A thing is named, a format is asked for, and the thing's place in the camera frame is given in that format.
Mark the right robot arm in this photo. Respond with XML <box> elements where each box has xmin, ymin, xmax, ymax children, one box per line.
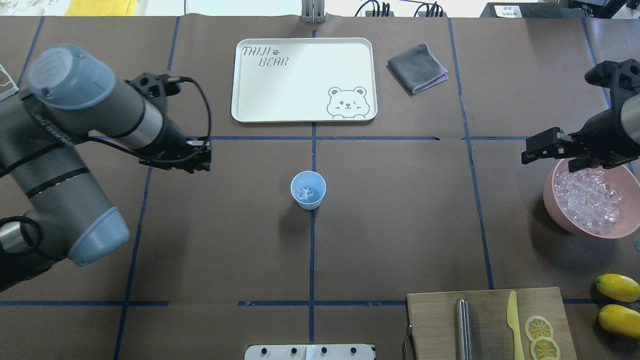
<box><xmin>521</xmin><ymin>95</ymin><xmax>640</xmax><ymax>173</ymax></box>

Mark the cream bear serving tray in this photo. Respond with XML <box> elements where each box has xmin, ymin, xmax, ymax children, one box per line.
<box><xmin>230</xmin><ymin>37</ymin><xmax>378</xmax><ymax>124</ymax></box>

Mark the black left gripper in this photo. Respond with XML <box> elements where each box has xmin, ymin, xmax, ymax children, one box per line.
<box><xmin>139</xmin><ymin>118</ymin><xmax>211</xmax><ymax>174</ymax></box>

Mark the light blue plastic cup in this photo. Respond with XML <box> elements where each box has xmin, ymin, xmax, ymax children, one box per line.
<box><xmin>290</xmin><ymin>170</ymin><xmax>327</xmax><ymax>211</ymax></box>

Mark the grey folded cloth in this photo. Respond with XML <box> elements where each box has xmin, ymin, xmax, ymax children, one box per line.
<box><xmin>387</xmin><ymin>43</ymin><xmax>449</xmax><ymax>95</ymax></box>

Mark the pink plastic bowl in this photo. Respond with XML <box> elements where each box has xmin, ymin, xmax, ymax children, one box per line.
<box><xmin>542</xmin><ymin>159</ymin><xmax>640</xmax><ymax>239</ymax></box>

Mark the yellow cloth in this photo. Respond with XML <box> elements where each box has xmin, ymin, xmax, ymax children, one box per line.
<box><xmin>64</xmin><ymin>0</ymin><xmax>138</xmax><ymax>17</ymax></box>

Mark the yellow plastic knife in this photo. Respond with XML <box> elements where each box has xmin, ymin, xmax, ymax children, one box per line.
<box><xmin>506</xmin><ymin>291</ymin><xmax>525</xmax><ymax>360</ymax></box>

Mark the aluminium frame post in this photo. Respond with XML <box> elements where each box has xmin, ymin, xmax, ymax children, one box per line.
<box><xmin>301</xmin><ymin>0</ymin><xmax>327</xmax><ymax>24</ymax></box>

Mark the steel tube with black cap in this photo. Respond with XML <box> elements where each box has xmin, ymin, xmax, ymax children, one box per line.
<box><xmin>454</xmin><ymin>298</ymin><xmax>473</xmax><ymax>360</ymax></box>

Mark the white wire cup rack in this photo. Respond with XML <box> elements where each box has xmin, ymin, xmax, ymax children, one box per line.
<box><xmin>0</xmin><ymin>64</ymin><xmax>19</xmax><ymax>101</ymax></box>

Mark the yellow lemon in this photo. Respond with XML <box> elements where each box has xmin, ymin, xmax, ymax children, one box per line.
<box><xmin>598</xmin><ymin>304</ymin><xmax>640</xmax><ymax>342</ymax></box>
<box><xmin>595</xmin><ymin>273</ymin><xmax>640</xmax><ymax>303</ymax></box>

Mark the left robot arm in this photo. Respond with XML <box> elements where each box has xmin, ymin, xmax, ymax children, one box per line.
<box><xmin>0</xmin><ymin>44</ymin><xmax>213</xmax><ymax>291</ymax></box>

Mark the wooden cutting board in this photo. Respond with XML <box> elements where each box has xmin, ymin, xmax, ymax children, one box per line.
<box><xmin>406</xmin><ymin>287</ymin><xmax>578</xmax><ymax>360</ymax></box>

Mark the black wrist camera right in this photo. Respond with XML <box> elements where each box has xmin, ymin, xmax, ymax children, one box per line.
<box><xmin>583</xmin><ymin>59</ymin><xmax>640</xmax><ymax>105</ymax></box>

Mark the pile of clear ice cubes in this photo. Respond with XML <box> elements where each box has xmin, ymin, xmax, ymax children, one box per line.
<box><xmin>552</xmin><ymin>168</ymin><xmax>624</xmax><ymax>235</ymax></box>

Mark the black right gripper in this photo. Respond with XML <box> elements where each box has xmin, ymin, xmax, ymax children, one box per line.
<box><xmin>521</xmin><ymin>108</ymin><xmax>639</xmax><ymax>173</ymax></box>

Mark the lemon slice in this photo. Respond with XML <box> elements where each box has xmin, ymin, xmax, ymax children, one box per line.
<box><xmin>523</xmin><ymin>316</ymin><xmax>554</xmax><ymax>342</ymax></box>
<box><xmin>529</xmin><ymin>336</ymin><xmax>562</xmax><ymax>360</ymax></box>

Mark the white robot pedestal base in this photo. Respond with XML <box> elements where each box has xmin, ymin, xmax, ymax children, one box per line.
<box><xmin>244</xmin><ymin>343</ymin><xmax>377</xmax><ymax>360</ymax></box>

